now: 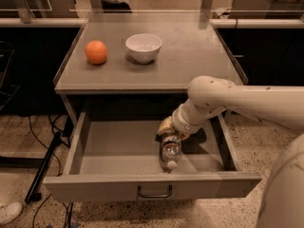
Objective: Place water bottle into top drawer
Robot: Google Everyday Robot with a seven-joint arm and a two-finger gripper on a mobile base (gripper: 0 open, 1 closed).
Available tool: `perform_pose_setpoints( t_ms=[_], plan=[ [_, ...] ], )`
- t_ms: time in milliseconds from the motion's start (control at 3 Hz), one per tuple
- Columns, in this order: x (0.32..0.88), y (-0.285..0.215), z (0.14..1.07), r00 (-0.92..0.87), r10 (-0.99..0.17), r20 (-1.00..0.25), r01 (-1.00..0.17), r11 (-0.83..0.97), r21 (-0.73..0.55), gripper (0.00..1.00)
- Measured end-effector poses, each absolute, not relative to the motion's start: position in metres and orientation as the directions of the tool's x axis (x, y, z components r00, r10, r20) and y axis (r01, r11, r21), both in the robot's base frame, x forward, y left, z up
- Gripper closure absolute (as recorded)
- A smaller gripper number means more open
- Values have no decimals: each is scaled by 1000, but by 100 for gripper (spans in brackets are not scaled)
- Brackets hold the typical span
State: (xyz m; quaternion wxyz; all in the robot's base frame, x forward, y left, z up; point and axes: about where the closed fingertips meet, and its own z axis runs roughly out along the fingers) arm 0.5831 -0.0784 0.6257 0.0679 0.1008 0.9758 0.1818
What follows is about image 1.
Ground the orange fruit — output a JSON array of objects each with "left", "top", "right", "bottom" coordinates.
[{"left": 85, "top": 40, "right": 108, "bottom": 65}]

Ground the white horizontal rail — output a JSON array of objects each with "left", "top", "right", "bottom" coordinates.
[{"left": 0, "top": 18, "right": 304, "bottom": 29}]

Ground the black metal drawer handle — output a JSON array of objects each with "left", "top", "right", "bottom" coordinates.
[{"left": 137, "top": 185, "right": 173, "bottom": 199}]

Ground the clear plastic water bottle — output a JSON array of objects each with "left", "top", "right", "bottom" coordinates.
[{"left": 161, "top": 133, "right": 181, "bottom": 170}]

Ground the white ceramic bowl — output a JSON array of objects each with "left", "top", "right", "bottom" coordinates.
[{"left": 125, "top": 33, "right": 162, "bottom": 64}]

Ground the black floor cable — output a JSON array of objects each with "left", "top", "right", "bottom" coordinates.
[{"left": 28, "top": 114, "right": 72, "bottom": 176}]

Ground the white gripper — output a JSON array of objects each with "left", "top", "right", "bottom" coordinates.
[{"left": 158, "top": 99, "right": 226, "bottom": 141}]

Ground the open grey top drawer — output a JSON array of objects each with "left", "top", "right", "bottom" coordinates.
[{"left": 44, "top": 113, "right": 261, "bottom": 202}]

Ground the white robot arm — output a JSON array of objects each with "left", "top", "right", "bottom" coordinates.
[{"left": 158, "top": 76, "right": 304, "bottom": 228}]

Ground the grey cabinet with top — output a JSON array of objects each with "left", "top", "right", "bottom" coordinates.
[{"left": 55, "top": 11, "right": 248, "bottom": 121}]

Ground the white shoe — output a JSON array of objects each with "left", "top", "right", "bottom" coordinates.
[{"left": 0, "top": 202, "right": 23, "bottom": 225}]

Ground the black pole on floor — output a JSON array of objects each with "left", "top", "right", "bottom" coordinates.
[{"left": 25, "top": 132, "right": 61, "bottom": 204}]

